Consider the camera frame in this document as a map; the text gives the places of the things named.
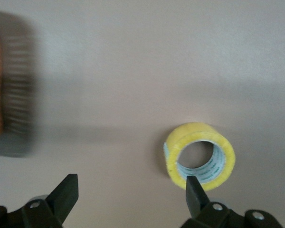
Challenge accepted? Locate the brown table cover sheet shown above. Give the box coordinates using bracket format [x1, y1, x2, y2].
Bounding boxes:
[0, 0, 285, 228]

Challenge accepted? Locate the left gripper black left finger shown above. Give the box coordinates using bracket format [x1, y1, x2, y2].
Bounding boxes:
[8, 174, 79, 228]

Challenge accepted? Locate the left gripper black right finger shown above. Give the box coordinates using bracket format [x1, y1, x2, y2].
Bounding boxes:
[180, 175, 247, 228]

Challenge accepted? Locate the yellow packing tape roll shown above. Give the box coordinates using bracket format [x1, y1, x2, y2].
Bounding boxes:
[163, 122, 236, 191]

